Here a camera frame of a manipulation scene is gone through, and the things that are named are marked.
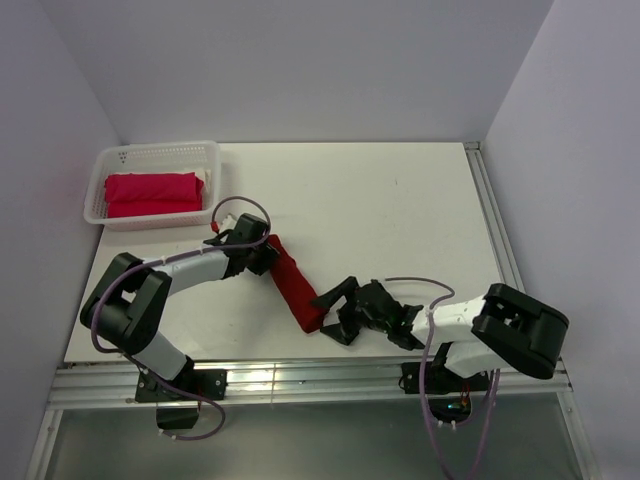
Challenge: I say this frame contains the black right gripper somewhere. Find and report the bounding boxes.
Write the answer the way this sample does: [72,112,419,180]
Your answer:
[309,275,390,345]

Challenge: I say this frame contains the dark red t shirt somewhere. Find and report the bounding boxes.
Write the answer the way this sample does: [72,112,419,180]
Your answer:
[267,234,328,334]

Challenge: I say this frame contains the white perforated plastic basket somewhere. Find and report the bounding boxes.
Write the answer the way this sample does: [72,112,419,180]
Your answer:
[83,141,222,231]

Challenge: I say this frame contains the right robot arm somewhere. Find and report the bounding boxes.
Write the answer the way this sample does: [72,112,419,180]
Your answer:
[310,276,570,394]

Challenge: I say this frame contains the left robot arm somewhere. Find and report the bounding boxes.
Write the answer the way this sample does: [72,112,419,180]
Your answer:
[80,213,277,399]

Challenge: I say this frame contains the white folded cloth in basket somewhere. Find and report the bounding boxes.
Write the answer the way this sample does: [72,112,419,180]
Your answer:
[194,168,213,196]

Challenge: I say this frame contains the pink rolled t shirt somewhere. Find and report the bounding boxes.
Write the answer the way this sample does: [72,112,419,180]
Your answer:
[104,172,203,218]

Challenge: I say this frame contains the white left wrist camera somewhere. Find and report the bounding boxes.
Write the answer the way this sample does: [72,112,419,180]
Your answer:
[210,214,238,235]

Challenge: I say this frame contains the aluminium frame rail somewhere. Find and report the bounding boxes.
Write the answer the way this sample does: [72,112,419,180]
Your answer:
[26,142,601,479]

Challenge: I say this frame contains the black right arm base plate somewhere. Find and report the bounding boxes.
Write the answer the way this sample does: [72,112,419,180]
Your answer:
[400,357,490,396]

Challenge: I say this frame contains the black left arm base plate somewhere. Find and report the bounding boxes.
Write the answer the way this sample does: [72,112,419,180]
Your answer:
[134,369,227,403]

